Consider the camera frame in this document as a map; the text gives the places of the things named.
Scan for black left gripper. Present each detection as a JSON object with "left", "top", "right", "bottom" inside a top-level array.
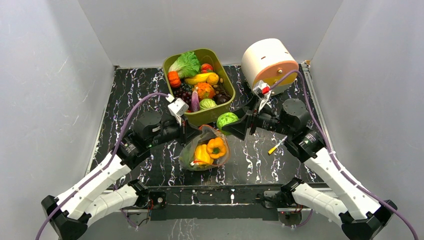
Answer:
[{"left": 148, "top": 114, "right": 203, "bottom": 148}]

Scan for green bumpy citrus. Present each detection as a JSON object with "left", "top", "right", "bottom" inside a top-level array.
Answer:
[{"left": 216, "top": 112, "right": 239, "bottom": 136}]

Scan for green leafy vegetable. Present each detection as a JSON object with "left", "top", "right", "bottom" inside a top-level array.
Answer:
[{"left": 179, "top": 148, "right": 195, "bottom": 171}]

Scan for orange yellow bell pepper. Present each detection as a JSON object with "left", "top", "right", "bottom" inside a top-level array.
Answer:
[{"left": 206, "top": 137, "right": 227, "bottom": 159}]

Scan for clear zip top bag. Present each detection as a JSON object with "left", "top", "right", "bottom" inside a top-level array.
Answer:
[{"left": 178, "top": 125, "right": 230, "bottom": 172}]

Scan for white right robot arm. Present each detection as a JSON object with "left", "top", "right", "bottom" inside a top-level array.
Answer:
[{"left": 222, "top": 98, "right": 396, "bottom": 240}]

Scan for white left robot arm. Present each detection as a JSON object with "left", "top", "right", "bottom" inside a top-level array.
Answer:
[{"left": 41, "top": 111, "right": 202, "bottom": 240}]

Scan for dark purple eggplant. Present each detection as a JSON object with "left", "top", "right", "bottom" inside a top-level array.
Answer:
[{"left": 214, "top": 94, "right": 231, "bottom": 105}]

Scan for purple white radicchio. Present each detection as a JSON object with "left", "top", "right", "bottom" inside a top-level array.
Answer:
[{"left": 191, "top": 90, "right": 200, "bottom": 113}]

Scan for pale green cabbage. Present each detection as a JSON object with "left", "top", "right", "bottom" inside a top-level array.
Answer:
[{"left": 199, "top": 98, "right": 217, "bottom": 110}]

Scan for dark purple grapes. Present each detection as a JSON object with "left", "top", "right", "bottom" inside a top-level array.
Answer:
[{"left": 172, "top": 82, "right": 193, "bottom": 106}]

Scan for yellow tipped pen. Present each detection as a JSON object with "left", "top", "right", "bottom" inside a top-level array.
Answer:
[{"left": 267, "top": 136, "right": 287, "bottom": 156}]

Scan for orange mottled fruit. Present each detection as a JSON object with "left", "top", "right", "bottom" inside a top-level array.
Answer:
[{"left": 193, "top": 82, "right": 215, "bottom": 101}]

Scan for small orange yellow fruit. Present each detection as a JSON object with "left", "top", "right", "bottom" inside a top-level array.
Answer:
[{"left": 206, "top": 72, "right": 220, "bottom": 86}]

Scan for orange mini pumpkin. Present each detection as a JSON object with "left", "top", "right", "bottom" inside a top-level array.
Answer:
[{"left": 167, "top": 71, "right": 182, "bottom": 89}]

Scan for yellow squash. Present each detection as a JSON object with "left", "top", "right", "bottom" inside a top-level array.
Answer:
[{"left": 184, "top": 72, "right": 215, "bottom": 86}]

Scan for red tomato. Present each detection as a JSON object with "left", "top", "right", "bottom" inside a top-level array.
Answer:
[{"left": 200, "top": 63, "right": 215, "bottom": 74}]

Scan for white cylindrical drawer box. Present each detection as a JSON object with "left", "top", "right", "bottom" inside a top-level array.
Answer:
[{"left": 241, "top": 38, "right": 299, "bottom": 88}]

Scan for green lettuce head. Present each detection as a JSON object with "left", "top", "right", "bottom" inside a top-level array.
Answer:
[{"left": 167, "top": 51, "right": 201, "bottom": 79}]

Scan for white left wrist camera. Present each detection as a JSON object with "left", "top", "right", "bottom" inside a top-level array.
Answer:
[{"left": 166, "top": 94, "right": 189, "bottom": 126}]

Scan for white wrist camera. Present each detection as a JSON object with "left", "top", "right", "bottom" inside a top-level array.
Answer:
[
  {"left": 166, "top": 94, "right": 189, "bottom": 126},
  {"left": 252, "top": 80, "right": 271, "bottom": 113}
]

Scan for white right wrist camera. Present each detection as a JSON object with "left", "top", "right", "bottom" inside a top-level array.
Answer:
[{"left": 252, "top": 80, "right": 271, "bottom": 113}]

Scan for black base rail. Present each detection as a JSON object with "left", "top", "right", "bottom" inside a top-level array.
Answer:
[{"left": 148, "top": 184, "right": 285, "bottom": 221}]

